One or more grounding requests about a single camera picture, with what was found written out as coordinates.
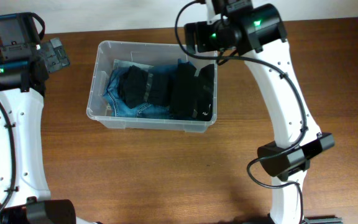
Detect light blue jeans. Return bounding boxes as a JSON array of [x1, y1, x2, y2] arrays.
[[113, 59, 153, 70]]

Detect teal blue garment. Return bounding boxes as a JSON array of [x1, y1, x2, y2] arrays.
[[177, 58, 195, 67]]

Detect black garment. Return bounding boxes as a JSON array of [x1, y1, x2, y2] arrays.
[[117, 65, 170, 109], [169, 61, 216, 122]]

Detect clear plastic storage container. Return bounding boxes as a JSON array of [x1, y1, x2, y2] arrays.
[[86, 40, 218, 133]]

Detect black right camera cable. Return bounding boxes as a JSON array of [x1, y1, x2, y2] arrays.
[[174, 0, 309, 224]]

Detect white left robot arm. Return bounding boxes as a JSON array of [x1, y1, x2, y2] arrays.
[[0, 38, 81, 223]]

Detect dark blue jeans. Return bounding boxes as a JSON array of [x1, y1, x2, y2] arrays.
[[103, 65, 178, 119]]

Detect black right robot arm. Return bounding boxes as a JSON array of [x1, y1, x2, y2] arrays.
[[180, 1, 334, 223]]

